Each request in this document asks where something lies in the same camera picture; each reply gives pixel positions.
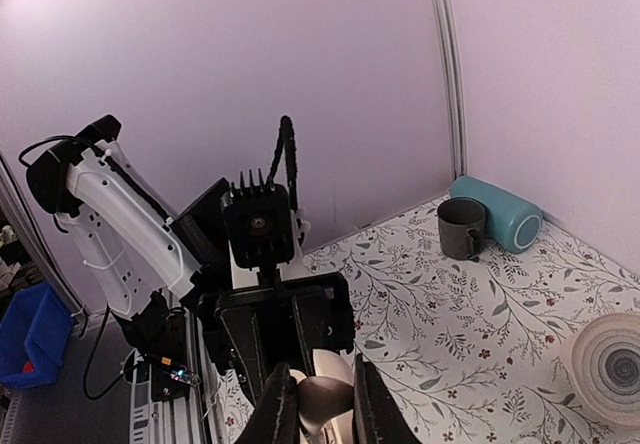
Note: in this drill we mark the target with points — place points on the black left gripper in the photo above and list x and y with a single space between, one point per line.
252 330

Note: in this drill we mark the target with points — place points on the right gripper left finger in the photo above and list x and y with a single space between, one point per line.
275 418

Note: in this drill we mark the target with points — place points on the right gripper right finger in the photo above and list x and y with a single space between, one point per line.
376 416

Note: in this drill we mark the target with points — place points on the beige earbud charging case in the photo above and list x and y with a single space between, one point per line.
326 400

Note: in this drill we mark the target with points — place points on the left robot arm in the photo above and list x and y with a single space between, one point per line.
140 253

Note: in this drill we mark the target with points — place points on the floral patterned table mat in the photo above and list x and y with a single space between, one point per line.
470 350

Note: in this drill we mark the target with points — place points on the dark grey mug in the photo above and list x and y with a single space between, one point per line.
461 227

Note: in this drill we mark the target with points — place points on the blue storage bin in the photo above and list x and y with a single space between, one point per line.
34 334

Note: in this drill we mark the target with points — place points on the spiral patterned plate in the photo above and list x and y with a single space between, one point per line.
604 361

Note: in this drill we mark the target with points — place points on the teal cylindrical speaker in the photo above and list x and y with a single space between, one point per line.
512 222

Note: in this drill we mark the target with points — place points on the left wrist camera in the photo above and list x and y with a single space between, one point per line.
263 231

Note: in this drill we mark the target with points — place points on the front aluminium rail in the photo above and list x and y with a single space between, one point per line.
163 410

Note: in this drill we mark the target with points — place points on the left aluminium frame post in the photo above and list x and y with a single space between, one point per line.
453 84

